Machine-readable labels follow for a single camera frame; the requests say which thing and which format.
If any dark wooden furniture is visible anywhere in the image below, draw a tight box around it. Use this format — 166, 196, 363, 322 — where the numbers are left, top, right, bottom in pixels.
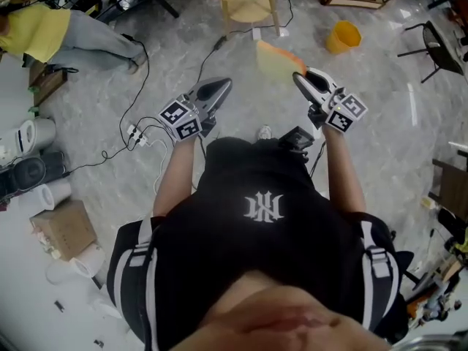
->
430, 156, 468, 212

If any person's left forearm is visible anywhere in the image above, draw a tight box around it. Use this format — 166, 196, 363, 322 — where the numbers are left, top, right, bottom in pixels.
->
152, 136, 195, 218

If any white paper roll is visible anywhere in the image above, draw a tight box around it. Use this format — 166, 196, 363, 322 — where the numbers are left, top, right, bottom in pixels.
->
69, 243, 107, 279
36, 181, 72, 212

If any person's black shirt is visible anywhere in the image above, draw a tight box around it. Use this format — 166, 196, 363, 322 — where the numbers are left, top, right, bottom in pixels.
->
105, 136, 410, 351

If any black metal chair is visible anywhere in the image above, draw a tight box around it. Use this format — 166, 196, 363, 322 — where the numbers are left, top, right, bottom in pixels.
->
397, 20, 466, 85

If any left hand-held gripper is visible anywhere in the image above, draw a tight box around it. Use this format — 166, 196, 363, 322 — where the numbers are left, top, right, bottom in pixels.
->
158, 78, 233, 143

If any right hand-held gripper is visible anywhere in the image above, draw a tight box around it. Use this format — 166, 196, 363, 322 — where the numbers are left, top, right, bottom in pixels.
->
292, 67, 368, 135

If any white round appliance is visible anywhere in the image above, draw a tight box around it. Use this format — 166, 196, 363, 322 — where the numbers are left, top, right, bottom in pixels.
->
0, 116, 57, 161

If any dark wooden crate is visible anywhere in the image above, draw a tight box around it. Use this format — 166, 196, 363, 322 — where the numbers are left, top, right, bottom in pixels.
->
28, 63, 69, 108

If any black floor cable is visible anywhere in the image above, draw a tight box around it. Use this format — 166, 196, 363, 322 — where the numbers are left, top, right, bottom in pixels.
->
120, 33, 151, 149

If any person's head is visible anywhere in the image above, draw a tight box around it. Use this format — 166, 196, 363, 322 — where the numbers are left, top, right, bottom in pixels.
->
196, 268, 394, 351

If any yellow waste bin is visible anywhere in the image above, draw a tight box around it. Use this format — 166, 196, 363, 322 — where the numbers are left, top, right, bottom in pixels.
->
325, 20, 363, 55

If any black waist-worn device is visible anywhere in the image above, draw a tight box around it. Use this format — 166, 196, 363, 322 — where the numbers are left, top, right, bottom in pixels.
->
278, 125, 315, 154

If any black round appliance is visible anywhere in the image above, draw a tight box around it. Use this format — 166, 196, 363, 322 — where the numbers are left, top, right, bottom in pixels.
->
0, 151, 66, 197

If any white power strip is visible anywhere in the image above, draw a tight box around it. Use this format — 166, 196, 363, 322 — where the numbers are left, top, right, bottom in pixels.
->
126, 123, 151, 148

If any person's right forearm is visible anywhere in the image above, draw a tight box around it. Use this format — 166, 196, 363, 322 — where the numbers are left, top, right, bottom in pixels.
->
321, 125, 367, 214

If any brown cardboard box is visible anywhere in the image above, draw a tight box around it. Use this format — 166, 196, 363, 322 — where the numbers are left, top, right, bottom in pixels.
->
29, 199, 99, 263

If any bread slice with brown crust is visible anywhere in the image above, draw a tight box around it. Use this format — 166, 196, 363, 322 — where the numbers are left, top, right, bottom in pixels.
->
255, 39, 309, 82

